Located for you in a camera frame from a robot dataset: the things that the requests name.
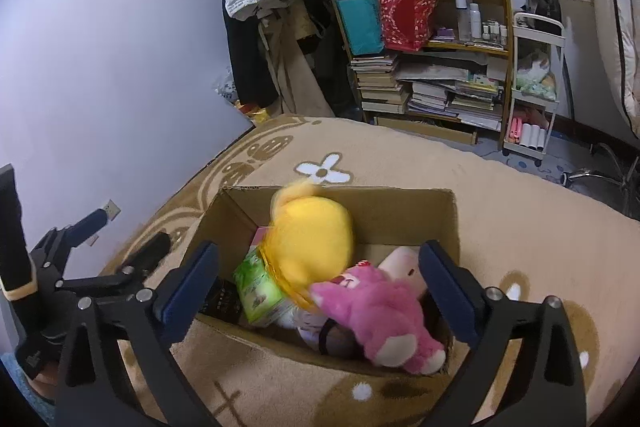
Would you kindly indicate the red patterned gift bag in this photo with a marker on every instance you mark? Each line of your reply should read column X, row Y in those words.
column 407, row 17

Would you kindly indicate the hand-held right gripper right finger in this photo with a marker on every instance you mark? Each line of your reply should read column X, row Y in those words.
column 450, row 294

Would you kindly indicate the dark packet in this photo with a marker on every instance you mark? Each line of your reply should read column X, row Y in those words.
column 225, row 299

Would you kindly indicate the yellow bear plush toy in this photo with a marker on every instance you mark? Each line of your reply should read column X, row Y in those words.
column 310, row 242

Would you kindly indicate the stack of books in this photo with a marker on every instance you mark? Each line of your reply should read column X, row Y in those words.
column 430, row 94

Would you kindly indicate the green tissue pack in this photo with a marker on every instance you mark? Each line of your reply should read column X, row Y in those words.
column 260, row 289

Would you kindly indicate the brown cardboard box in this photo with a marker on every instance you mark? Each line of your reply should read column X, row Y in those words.
column 400, row 217

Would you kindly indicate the pink bottles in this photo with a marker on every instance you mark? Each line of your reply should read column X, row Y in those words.
column 515, row 130

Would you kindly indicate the white rolling cart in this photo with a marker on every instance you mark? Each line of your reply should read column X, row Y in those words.
column 530, row 107

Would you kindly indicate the chrome office chair base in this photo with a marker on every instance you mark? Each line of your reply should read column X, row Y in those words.
column 600, row 174

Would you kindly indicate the black hanging coat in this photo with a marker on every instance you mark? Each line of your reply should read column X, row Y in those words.
column 250, row 62

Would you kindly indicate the row of small bottles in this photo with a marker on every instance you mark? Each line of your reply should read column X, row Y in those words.
column 495, row 32

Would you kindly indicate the beige hanging coat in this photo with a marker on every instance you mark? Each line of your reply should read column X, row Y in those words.
column 295, row 72

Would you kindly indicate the pile of foil snack packets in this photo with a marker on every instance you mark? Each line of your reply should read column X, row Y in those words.
column 250, row 109

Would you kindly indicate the teal bag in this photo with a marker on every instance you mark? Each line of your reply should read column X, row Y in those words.
column 360, row 24

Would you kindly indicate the short white bottle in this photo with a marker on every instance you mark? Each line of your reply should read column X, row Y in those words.
column 475, row 23

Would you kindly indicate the black bag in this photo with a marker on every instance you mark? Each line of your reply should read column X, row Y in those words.
column 545, row 12

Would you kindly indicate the white wall socket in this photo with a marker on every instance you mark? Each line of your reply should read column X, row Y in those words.
column 112, row 209

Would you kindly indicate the pink strawberry bear plush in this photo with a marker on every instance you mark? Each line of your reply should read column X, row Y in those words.
column 380, row 312

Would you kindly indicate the pink pig plush toy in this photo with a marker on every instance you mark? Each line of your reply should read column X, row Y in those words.
column 402, row 267

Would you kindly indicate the pink plastic packet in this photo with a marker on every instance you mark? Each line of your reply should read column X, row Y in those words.
column 260, row 238

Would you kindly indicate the person's left forearm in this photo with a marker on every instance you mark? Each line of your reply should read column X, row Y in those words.
column 45, row 382

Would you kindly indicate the grey plush toy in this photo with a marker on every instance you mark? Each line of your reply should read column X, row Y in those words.
column 312, row 327

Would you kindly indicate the white quilt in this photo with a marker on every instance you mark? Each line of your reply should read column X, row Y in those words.
column 620, row 7

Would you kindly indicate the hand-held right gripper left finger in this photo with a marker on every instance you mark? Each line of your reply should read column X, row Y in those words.
column 189, row 294

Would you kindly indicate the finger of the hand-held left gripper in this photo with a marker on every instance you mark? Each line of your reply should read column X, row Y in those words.
column 87, row 224
column 142, row 262

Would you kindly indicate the white paper rolls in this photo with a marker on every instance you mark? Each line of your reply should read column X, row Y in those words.
column 534, row 137

